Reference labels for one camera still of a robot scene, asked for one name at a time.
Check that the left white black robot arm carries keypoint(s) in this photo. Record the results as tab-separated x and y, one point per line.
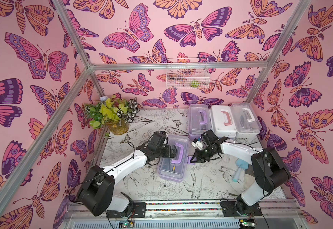
96	192

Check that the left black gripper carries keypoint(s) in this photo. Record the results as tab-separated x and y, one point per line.
172	152

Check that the purple toolbox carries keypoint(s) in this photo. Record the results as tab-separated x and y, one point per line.
198	120
173	169

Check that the white clear-lid toolbox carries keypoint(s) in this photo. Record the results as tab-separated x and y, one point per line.
246	121

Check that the blue white toolbox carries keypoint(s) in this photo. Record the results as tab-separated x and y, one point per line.
222	121

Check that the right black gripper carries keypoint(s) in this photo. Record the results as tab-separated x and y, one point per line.
202	153

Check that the white wire basket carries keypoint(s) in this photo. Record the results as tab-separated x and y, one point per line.
187	75

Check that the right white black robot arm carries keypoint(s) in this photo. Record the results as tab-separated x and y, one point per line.
268	167

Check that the potted green plant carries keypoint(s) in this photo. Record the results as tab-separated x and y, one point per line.
113	113

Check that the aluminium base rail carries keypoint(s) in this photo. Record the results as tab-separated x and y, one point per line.
192	214

